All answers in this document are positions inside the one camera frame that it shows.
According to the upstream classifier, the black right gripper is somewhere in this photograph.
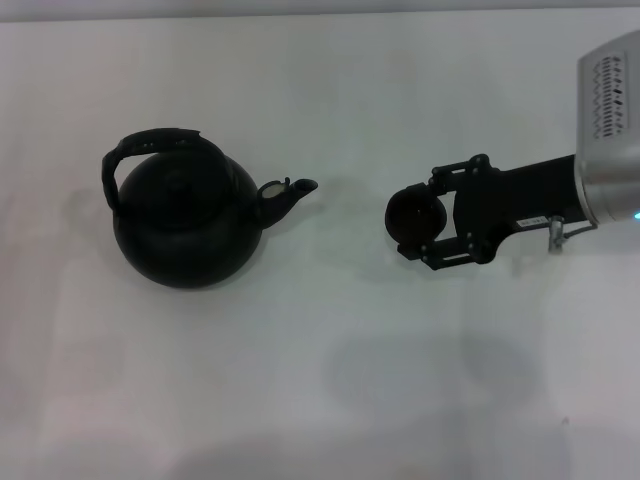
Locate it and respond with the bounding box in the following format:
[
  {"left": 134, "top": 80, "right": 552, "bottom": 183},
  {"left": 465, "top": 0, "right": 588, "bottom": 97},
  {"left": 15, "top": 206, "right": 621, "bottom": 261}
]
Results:
[{"left": 396, "top": 154, "right": 600, "bottom": 273}]

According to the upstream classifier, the dark brown teacup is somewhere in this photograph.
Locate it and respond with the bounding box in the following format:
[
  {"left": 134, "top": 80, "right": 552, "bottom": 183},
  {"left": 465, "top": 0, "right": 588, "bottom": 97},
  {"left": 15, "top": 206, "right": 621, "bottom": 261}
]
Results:
[{"left": 384, "top": 191, "right": 447, "bottom": 246}]

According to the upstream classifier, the black round teapot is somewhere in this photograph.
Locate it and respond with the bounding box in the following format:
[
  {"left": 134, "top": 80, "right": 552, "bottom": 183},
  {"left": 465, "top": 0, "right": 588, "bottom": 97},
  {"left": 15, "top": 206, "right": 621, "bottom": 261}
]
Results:
[{"left": 101, "top": 127, "right": 320, "bottom": 290}]

